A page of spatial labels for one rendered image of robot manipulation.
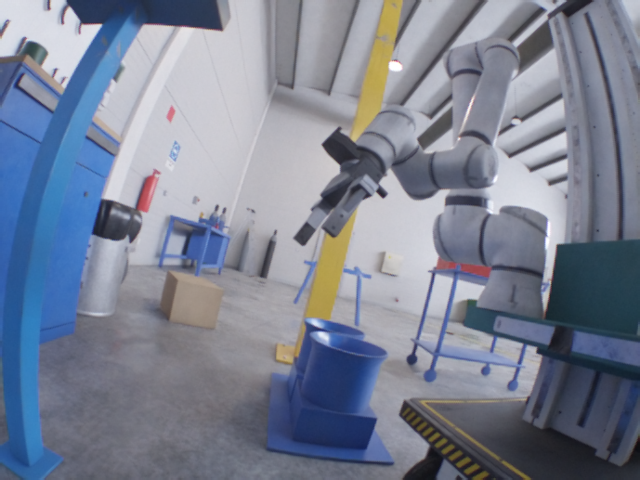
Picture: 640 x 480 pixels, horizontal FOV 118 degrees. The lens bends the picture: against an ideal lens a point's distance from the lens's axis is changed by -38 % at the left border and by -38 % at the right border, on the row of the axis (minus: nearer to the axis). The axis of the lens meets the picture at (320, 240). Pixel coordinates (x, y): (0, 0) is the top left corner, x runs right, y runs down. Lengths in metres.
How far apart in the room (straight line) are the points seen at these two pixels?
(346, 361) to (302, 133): 10.42
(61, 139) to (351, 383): 1.01
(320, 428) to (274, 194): 9.65
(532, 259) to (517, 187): 13.72
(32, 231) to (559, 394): 1.20
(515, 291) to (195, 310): 1.95
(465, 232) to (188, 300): 1.81
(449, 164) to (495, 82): 0.32
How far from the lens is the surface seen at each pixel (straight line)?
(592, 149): 1.06
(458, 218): 0.90
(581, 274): 0.86
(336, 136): 0.58
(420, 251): 11.27
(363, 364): 1.04
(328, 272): 1.99
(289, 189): 10.46
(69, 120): 0.63
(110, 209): 1.78
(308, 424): 1.10
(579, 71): 1.23
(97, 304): 1.93
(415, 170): 0.68
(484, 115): 0.74
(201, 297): 2.23
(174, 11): 0.72
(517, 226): 0.84
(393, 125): 0.64
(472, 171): 0.62
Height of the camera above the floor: 0.59
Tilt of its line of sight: 6 degrees up
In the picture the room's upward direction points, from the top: 14 degrees clockwise
